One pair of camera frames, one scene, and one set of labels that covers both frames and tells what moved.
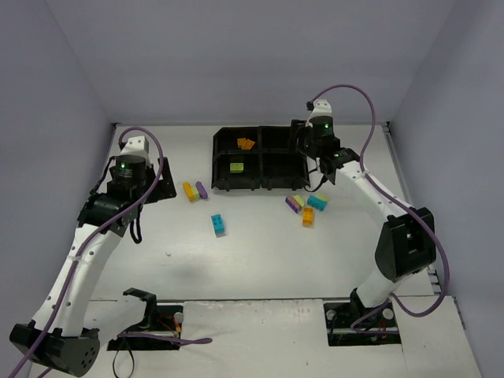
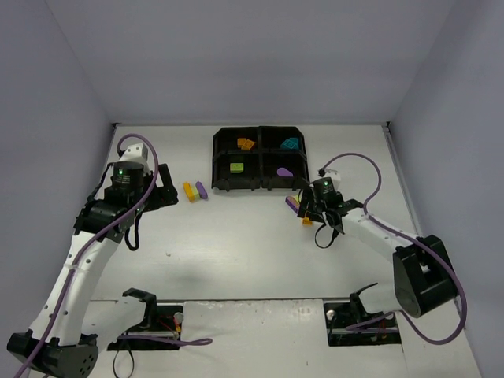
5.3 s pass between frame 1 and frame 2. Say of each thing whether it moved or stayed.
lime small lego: stayed
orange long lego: stayed
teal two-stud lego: moved
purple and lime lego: stayed
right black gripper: moved
